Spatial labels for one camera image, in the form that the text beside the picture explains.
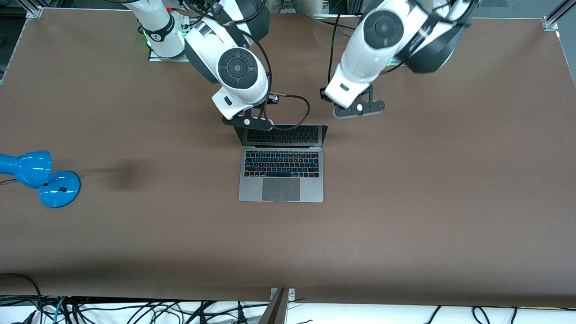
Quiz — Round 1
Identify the blue desk lamp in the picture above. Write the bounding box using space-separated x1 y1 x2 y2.
0 150 81 209

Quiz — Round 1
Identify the teal floor cable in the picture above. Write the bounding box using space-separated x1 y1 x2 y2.
53 296 69 324

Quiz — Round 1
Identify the black right camera cable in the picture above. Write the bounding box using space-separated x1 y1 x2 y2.
243 29 311 131

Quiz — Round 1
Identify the brown support beam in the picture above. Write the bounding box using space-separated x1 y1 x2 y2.
259 288 289 324

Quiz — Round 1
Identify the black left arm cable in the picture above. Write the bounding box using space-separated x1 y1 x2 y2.
328 13 360 84

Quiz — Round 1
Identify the black looped floor cable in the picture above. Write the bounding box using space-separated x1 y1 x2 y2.
0 273 44 324

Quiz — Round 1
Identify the grey aluminium laptop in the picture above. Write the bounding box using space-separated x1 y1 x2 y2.
234 124 329 203

